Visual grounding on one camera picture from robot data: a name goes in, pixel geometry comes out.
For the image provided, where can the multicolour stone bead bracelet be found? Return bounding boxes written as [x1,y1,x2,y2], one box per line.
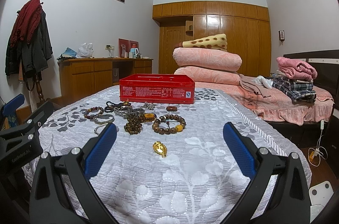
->
[83,106,105,120]

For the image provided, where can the amber small bead necklace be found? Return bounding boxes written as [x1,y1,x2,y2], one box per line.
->
[124,114,145,136]

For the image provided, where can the silver metal wristwatch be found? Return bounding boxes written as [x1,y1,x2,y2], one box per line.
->
[114,106,145,119]

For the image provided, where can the large wooden bead bracelet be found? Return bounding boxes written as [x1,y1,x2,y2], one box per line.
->
[151,114,187,135]

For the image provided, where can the wooden coat stand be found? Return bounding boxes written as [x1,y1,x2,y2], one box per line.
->
[26,75,45,102]

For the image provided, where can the dark hanging coats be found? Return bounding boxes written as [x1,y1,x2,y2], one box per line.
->
[5,10,53,80]

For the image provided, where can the silver bangle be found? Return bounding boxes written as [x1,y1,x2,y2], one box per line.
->
[93,115,115,136]

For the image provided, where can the wooden sideboard cabinet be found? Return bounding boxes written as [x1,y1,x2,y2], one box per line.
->
[59,57,153,105]

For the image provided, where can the blue cloth on sideboard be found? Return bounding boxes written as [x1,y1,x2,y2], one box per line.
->
[57,48,77,61]

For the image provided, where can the red scarf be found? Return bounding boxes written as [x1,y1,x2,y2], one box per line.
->
[9,0,42,47]

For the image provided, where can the white plastic bag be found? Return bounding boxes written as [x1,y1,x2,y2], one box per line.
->
[76,42,94,59]

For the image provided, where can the white floral bedspread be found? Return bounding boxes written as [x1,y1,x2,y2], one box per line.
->
[22,85,313,224]

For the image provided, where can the pink bed sheet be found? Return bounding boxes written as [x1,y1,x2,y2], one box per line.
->
[195,81,334,126]

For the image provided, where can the gold leaf pendant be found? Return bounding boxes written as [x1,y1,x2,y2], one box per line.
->
[153,141,167,157]

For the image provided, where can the plaid folded clothes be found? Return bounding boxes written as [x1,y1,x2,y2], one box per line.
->
[272,74,317,103]

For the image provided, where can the yellow amber oval pendant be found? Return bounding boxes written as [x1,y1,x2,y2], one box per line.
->
[142,113,157,122]

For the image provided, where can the red tin box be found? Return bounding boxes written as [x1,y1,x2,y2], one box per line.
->
[119,74,195,104]

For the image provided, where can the beige garment on bed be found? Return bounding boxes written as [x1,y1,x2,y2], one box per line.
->
[239,74,273,98]

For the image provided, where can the red photo frames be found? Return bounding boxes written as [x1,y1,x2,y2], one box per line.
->
[118,38,139,57]

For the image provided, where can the pink folded clothes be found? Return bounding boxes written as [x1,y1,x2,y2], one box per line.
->
[276,57,318,81]

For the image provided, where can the blue white kettle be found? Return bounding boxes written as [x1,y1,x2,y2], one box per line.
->
[129,43,139,59]

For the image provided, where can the dark headboard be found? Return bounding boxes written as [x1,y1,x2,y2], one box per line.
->
[283,49,339,109]

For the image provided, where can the lower pink folded quilt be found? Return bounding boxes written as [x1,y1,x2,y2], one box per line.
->
[174,66,240,85]

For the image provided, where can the pink folded quilt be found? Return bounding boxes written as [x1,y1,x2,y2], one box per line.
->
[172,48,242,72]
[174,66,240,85]

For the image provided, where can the upper pink folded quilt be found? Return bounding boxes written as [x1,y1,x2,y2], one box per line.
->
[172,48,242,72]

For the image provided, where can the yellow spotted blanket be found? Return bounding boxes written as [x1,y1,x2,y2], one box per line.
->
[175,34,228,52]

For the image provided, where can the wooden wardrobe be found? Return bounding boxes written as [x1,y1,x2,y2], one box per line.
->
[151,0,272,78]

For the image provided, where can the white charger cable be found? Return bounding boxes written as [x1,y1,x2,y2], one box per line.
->
[307,119,329,168]

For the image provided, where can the wall power socket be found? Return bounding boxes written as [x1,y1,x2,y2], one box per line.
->
[105,44,115,57]

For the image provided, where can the silver ball chain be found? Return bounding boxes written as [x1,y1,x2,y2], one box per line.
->
[141,102,159,111]

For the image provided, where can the wall intercom phone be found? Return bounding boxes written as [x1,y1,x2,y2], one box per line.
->
[278,30,285,41]

